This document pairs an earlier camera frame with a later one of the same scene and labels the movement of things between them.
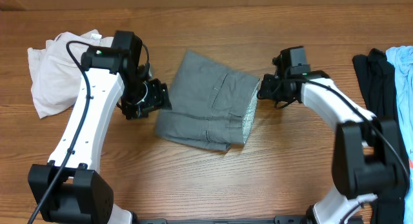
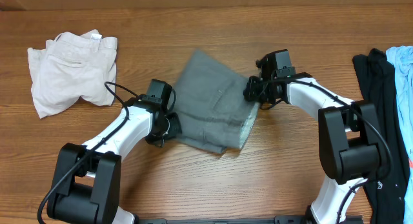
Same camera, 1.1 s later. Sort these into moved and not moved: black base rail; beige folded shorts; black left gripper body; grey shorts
Moved: black left gripper body
Not moved: grey shorts; black base rail; beige folded shorts
